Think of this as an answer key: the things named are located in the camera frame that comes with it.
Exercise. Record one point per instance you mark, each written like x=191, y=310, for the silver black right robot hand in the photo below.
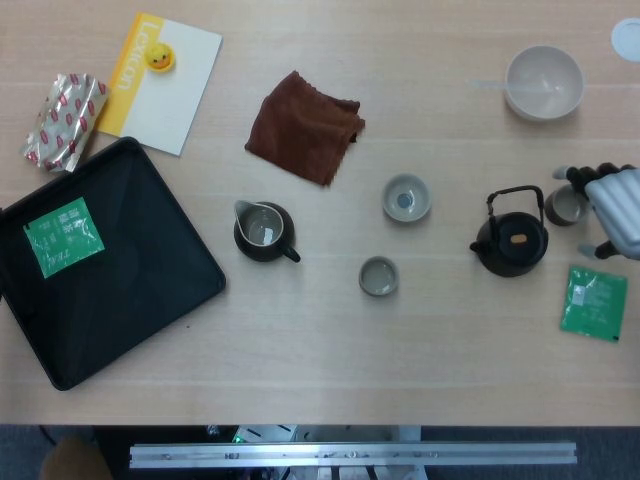
x=617, y=210

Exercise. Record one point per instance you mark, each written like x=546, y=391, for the black cast iron teapot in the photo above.
x=500, y=260

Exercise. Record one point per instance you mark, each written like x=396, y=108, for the dark straight-sided teacup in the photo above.
x=562, y=207
x=378, y=277

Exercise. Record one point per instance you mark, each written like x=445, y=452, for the green tea packet barcode label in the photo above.
x=595, y=305

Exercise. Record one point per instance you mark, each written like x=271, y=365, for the white ceramic bowl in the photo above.
x=545, y=111

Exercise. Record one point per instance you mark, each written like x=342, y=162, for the white round lid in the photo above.
x=627, y=40

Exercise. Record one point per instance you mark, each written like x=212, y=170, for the shallow grey tea bowl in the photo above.
x=395, y=210

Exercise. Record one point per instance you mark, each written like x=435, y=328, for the brown folded cloth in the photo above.
x=300, y=130

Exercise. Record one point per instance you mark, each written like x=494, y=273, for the black ceramic pouring pitcher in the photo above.
x=260, y=255

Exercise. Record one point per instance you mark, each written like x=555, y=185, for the yellow and white booklet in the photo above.
x=165, y=110

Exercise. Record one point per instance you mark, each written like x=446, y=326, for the yellow duck toy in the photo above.
x=160, y=57

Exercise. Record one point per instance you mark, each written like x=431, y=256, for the black rectangular tray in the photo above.
x=125, y=300

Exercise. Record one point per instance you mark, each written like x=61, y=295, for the green tea packet white characters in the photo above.
x=65, y=237

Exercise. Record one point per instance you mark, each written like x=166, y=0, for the silver red snack packet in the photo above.
x=62, y=125

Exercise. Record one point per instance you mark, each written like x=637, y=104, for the aluminium profile rail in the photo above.
x=350, y=455

